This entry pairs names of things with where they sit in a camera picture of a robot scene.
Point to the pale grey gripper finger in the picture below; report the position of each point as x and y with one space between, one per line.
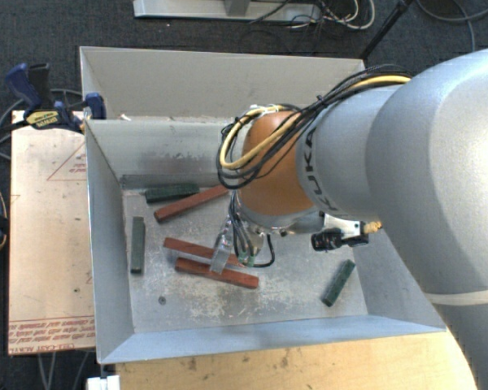
219 260

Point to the grey metal bin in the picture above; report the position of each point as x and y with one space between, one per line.
187 299

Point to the black cylinder on white bracket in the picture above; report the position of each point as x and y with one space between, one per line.
327 240

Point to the red-brown flat block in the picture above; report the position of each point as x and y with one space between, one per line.
191 204
240 279
189 249

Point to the brown cardboard board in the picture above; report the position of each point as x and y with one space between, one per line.
49 238

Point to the dark green flat block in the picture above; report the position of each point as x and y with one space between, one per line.
138 245
171 192
338 283

